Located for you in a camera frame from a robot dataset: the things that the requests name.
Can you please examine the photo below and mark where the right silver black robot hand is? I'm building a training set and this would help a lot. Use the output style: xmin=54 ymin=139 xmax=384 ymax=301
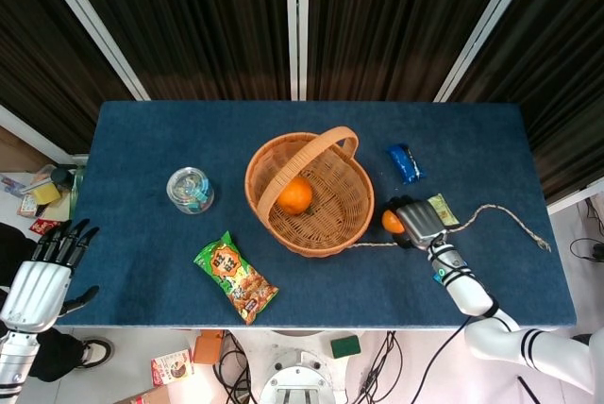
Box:
xmin=386 ymin=195 xmax=449 ymax=252

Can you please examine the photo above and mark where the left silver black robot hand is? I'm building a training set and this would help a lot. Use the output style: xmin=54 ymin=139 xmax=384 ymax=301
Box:
xmin=0 ymin=218 xmax=101 ymax=332

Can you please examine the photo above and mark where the small orange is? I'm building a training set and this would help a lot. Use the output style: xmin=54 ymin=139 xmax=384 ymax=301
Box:
xmin=380 ymin=210 xmax=406 ymax=234

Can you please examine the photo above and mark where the large orange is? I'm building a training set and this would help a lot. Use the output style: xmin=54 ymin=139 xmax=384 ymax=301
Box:
xmin=276 ymin=176 xmax=314 ymax=215

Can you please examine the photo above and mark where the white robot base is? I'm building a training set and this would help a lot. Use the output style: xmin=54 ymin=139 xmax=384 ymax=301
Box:
xmin=257 ymin=328 xmax=350 ymax=404

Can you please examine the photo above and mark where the yellow green candy packet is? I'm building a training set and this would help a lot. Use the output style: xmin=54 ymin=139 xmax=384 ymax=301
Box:
xmin=427 ymin=193 xmax=461 ymax=228

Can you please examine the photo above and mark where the person in black clothes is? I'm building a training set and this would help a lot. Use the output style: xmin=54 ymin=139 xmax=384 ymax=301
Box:
xmin=0 ymin=222 xmax=86 ymax=382

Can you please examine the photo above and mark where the blue snack packet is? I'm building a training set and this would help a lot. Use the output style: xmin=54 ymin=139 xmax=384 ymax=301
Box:
xmin=384 ymin=142 xmax=428 ymax=185

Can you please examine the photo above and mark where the red snack packet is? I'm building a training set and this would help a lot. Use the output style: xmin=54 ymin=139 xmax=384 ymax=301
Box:
xmin=29 ymin=217 xmax=59 ymax=235

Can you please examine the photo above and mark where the black white sneaker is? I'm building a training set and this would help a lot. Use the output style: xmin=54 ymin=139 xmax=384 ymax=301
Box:
xmin=77 ymin=336 xmax=115 ymax=371

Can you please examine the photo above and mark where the yellow sponge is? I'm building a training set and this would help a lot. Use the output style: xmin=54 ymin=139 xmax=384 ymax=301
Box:
xmin=31 ymin=181 xmax=62 ymax=205

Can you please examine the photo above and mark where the clear plastic storage bin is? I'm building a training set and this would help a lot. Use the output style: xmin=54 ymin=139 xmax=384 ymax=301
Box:
xmin=18 ymin=162 xmax=86 ymax=226

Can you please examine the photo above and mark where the green sponge block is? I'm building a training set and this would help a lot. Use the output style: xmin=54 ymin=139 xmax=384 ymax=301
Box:
xmin=329 ymin=334 xmax=362 ymax=360

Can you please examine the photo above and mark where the red white carton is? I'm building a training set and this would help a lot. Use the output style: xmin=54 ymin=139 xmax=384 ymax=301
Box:
xmin=150 ymin=348 xmax=194 ymax=387

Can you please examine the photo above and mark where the brown cardboard box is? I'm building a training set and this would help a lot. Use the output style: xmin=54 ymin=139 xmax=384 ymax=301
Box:
xmin=120 ymin=384 xmax=174 ymax=404

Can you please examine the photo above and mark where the clear jar with clips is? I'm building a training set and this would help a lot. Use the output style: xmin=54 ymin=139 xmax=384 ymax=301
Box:
xmin=165 ymin=166 xmax=215 ymax=215

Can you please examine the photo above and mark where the orange box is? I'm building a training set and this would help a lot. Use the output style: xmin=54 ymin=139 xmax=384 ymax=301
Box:
xmin=193 ymin=329 xmax=226 ymax=365

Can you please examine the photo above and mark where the green snack bag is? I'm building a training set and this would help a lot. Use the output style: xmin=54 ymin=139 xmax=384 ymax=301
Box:
xmin=193 ymin=230 xmax=279 ymax=327

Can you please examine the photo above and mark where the blue felt table cloth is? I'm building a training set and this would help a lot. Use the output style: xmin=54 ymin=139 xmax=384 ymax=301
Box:
xmin=56 ymin=100 xmax=578 ymax=329

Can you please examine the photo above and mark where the brown twine rope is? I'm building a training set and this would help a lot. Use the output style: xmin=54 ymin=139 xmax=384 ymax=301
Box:
xmin=346 ymin=204 xmax=552 ymax=253

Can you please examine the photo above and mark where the woven wicker basket with handle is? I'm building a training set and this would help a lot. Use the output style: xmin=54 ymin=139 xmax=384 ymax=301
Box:
xmin=243 ymin=126 xmax=377 ymax=259

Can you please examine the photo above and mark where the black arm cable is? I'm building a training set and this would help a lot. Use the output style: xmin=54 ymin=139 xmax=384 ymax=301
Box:
xmin=414 ymin=316 xmax=474 ymax=404

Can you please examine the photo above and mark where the black cable bundle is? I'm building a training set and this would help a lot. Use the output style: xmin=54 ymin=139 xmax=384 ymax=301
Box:
xmin=356 ymin=329 xmax=405 ymax=404
xmin=214 ymin=330 xmax=259 ymax=404

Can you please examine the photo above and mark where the thin black floor cable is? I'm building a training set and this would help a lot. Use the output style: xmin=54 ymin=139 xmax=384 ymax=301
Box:
xmin=569 ymin=200 xmax=604 ymax=264

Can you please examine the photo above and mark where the white partition frame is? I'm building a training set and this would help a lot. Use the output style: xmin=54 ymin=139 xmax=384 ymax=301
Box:
xmin=432 ymin=0 xmax=544 ymax=103
xmin=30 ymin=0 xmax=151 ymax=102
xmin=284 ymin=0 xmax=310 ymax=102

